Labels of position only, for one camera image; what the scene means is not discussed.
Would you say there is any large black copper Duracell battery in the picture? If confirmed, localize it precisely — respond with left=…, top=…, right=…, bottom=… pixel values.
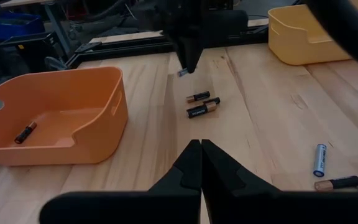
left=186, top=102, right=219, bottom=119

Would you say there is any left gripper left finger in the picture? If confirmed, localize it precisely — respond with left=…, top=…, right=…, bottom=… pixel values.
left=39, top=139, right=203, bottom=224

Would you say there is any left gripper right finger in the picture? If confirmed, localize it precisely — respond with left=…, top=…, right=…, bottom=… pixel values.
left=201, top=139, right=358, bottom=224

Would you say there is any yellow plastic bin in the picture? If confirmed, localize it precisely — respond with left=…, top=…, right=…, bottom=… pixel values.
left=267, top=0, right=358, bottom=66

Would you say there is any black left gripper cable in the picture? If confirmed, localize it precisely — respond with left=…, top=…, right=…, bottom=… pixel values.
left=303, top=0, right=358, bottom=76

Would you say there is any blue storage crate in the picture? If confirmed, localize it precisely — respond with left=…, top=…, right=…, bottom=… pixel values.
left=0, top=11, right=45, bottom=41

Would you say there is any orange plastic bin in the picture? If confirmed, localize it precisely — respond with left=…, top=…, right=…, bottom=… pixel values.
left=0, top=66, right=129, bottom=166

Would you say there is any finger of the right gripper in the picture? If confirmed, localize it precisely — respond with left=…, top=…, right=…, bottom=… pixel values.
left=190, top=35, right=206, bottom=74
left=173, top=34, right=193, bottom=73

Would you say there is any grey table leg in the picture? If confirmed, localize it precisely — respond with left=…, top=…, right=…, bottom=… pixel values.
left=44, top=1, right=74, bottom=60

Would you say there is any black equipment case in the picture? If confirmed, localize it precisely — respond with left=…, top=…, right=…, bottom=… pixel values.
left=0, top=30, right=65, bottom=79

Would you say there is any black aluminium rig frame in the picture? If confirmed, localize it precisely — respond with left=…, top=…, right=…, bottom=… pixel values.
left=63, top=18, right=270, bottom=69

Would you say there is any slim black copper battery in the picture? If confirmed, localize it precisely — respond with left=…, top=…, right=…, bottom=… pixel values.
left=185, top=90, right=211, bottom=104
left=14, top=121, right=38, bottom=145
left=202, top=96, right=221, bottom=106

